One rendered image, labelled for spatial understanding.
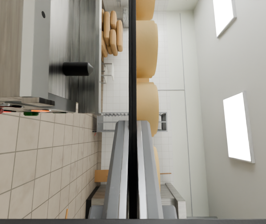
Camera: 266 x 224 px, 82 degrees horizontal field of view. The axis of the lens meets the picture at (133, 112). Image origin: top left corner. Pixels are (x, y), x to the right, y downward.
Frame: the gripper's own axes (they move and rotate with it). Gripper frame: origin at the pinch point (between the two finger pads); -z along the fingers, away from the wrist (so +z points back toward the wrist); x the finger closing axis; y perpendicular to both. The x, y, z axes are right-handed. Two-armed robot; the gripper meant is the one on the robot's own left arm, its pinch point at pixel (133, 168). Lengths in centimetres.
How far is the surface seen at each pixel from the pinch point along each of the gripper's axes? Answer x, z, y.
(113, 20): -51, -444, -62
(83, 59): -14.5, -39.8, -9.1
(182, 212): 95, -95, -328
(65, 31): -16.0, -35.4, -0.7
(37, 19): -10.0, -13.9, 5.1
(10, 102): -16.2, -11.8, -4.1
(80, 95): -15.3, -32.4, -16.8
